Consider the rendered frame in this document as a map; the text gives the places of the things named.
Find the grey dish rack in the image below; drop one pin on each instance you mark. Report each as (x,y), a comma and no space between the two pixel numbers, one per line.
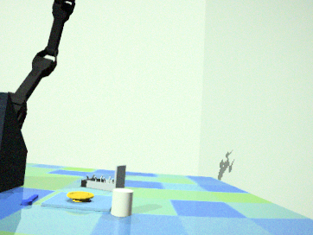
(108,185)

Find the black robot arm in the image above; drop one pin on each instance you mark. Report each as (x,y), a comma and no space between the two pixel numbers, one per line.
(42,67)

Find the white cylinder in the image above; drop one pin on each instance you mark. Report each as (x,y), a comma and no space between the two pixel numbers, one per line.
(122,202)

